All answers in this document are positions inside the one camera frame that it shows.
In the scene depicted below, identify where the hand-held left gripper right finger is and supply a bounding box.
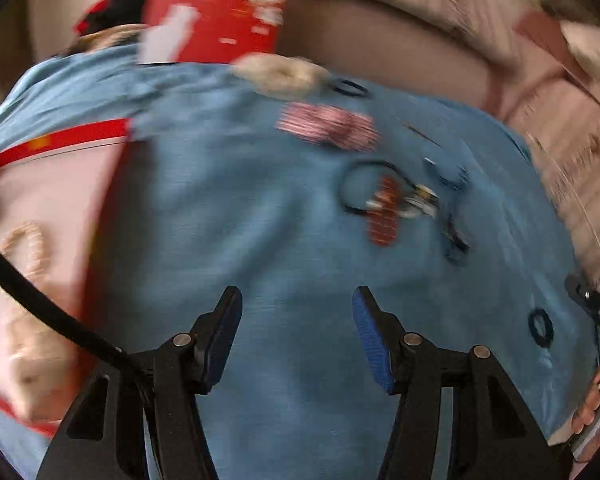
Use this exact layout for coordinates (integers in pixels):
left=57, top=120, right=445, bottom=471
left=352, top=286, right=562, bottom=480

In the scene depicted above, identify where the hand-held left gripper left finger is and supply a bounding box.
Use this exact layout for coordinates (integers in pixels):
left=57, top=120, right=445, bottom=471
left=35, top=286, right=244, bottom=480

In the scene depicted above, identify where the person's right hand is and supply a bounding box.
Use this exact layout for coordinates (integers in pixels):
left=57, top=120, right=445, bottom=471
left=571, top=367, right=600, bottom=436

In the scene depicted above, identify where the blue cloth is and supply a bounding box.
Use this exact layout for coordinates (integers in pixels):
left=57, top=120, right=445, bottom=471
left=0, top=45, right=600, bottom=480

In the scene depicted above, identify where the red hair clip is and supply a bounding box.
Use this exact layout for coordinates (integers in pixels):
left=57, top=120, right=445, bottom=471
left=368, top=176, right=402, bottom=247

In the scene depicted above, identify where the small black hair clip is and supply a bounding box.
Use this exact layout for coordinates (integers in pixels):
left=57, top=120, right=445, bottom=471
left=441, top=212, right=472, bottom=263

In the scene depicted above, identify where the white gold bead charm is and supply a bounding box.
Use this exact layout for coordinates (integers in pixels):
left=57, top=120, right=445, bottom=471
left=400, top=185, right=441, bottom=220

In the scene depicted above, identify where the cream fluffy hair accessory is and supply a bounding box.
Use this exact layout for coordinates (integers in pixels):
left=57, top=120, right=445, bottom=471
left=5, top=305, right=81, bottom=423

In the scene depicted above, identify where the cream braided loop accessory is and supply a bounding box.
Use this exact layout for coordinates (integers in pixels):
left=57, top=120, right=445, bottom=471
left=0, top=220, right=48, bottom=281

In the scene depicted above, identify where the thin dark hair pin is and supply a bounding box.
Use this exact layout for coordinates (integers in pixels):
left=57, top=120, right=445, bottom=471
left=403, top=121, right=443, bottom=149

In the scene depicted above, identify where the pink plaid hair clip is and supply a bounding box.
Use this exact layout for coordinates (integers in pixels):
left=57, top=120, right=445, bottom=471
left=277, top=102, right=382, bottom=152

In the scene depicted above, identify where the pink box with red edge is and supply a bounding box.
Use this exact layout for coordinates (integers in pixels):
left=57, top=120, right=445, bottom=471
left=0, top=118, right=133, bottom=438

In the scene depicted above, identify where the pink striped blanket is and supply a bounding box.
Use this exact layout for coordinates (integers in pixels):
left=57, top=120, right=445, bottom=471
left=300, top=0, right=600, bottom=291

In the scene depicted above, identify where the cream fluffy scrunchie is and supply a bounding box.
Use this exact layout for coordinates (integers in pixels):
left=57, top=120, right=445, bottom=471
left=234, top=54, right=333, bottom=101

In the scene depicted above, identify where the red printed box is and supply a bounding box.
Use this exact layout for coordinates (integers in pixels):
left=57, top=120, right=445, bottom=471
left=136, top=0, right=299, bottom=67

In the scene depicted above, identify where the black and red bow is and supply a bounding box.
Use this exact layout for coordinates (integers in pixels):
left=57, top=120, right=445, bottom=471
left=67, top=0, right=153, bottom=51

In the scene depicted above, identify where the dark blue hair tie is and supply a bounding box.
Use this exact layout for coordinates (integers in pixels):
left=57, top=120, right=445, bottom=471
left=527, top=307, right=555, bottom=347

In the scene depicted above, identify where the black cord hair tie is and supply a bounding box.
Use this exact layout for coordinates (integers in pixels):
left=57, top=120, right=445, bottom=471
left=341, top=160, right=415, bottom=216

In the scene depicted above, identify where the black cable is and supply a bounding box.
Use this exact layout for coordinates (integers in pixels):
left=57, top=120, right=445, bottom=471
left=0, top=232, right=131, bottom=368

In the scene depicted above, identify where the thin black hair tie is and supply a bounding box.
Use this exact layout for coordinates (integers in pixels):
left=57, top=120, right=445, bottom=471
left=330, top=79, right=370, bottom=98

